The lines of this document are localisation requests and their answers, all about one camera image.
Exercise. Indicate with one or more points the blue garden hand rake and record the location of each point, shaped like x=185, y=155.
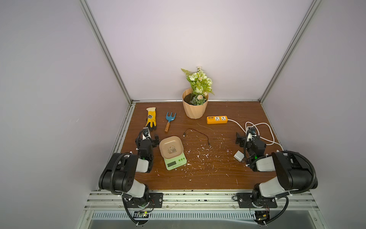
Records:
x=169, y=117

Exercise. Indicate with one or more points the green white artificial flowers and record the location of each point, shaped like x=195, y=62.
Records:
x=201, y=86

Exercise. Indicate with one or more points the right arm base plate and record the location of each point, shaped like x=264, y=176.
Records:
x=250, y=200

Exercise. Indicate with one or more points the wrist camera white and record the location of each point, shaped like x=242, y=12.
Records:
x=146, y=133
x=251, y=134

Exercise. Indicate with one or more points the beige tray with panda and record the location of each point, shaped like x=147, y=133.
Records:
x=171, y=147

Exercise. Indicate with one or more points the aluminium front rail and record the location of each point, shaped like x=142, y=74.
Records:
x=198, y=200

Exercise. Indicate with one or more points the orange power strip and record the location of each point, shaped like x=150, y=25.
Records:
x=213, y=120

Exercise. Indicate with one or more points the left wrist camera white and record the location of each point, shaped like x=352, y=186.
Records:
x=146, y=133

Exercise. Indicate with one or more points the beige flower pot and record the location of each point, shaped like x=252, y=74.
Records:
x=193, y=112

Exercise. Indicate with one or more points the yellow black gardening glove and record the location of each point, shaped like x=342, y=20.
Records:
x=151, y=118

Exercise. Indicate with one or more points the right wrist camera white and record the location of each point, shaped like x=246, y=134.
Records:
x=251, y=134

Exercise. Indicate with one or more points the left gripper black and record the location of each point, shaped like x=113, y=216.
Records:
x=146, y=141

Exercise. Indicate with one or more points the white usb charger adapter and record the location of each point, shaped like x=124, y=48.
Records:
x=239, y=156

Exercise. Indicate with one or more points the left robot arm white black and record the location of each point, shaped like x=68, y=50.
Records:
x=118, y=177

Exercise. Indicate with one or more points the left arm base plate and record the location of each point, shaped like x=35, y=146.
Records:
x=152, y=200

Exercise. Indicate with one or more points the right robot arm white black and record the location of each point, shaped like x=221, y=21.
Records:
x=295, y=174

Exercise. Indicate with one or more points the green electronic scale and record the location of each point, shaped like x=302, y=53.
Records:
x=175, y=162

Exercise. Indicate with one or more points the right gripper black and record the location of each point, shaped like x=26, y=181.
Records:
x=248, y=141

